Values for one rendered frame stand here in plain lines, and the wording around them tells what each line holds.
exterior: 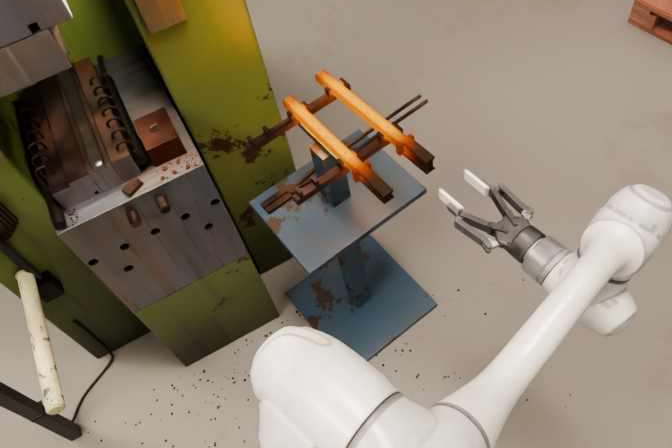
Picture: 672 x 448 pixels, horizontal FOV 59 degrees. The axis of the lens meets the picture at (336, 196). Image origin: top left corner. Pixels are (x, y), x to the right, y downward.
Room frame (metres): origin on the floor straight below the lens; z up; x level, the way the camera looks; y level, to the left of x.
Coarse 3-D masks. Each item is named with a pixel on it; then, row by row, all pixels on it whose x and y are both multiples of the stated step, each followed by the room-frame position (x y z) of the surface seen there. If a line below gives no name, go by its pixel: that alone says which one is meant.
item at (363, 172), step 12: (288, 108) 1.09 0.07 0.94; (300, 108) 1.07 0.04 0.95; (300, 120) 1.04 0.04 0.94; (312, 120) 1.02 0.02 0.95; (312, 132) 0.99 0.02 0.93; (324, 132) 0.97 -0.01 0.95; (324, 144) 0.95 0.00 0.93; (336, 144) 0.93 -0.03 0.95; (336, 156) 0.91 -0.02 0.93; (348, 156) 0.88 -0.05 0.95; (348, 168) 0.86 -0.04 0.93; (360, 168) 0.84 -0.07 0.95; (360, 180) 0.82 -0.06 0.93; (372, 180) 0.80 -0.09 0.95; (372, 192) 0.79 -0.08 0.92; (384, 192) 0.76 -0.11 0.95
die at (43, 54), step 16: (32, 32) 1.00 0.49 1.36; (48, 32) 1.00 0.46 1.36; (0, 48) 0.98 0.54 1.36; (16, 48) 0.98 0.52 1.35; (32, 48) 0.99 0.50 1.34; (48, 48) 1.00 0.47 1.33; (64, 48) 1.05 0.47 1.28; (0, 64) 0.97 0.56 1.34; (16, 64) 0.98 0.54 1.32; (32, 64) 0.98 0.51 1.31; (48, 64) 0.99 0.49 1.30; (64, 64) 1.00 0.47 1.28; (0, 80) 0.96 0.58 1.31; (16, 80) 0.97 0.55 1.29; (32, 80) 0.98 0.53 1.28; (0, 96) 0.96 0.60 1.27
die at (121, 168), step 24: (72, 72) 1.34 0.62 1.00; (96, 72) 1.35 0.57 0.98; (24, 96) 1.31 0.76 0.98; (48, 96) 1.28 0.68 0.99; (96, 96) 1.23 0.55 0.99; (48, 120) 1.19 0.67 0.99; (72, 120) 1.15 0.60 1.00; (96, 120) 1.14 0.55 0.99; (48, 144) 1.11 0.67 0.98; (72, 144) 1.08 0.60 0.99; (120, 144) 1.04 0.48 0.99; (72, 168) 1.00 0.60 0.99; (120, 168) 0.99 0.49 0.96; (72, 192) 0.95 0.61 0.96
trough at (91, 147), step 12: (60, 72) 1.36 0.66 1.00; (72, 84) 1.31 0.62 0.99; (72, 96) 1.26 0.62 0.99; (72, 108) 1.22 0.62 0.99; (84, 108) 1.19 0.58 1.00; (84, 120) 1.16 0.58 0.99; (84, 132) 1.12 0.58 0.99; (84, 144) 1.07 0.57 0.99; (96, 144) 1.07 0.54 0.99; (96, 156) 1.03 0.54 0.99; (96, 168) 0.99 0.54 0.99
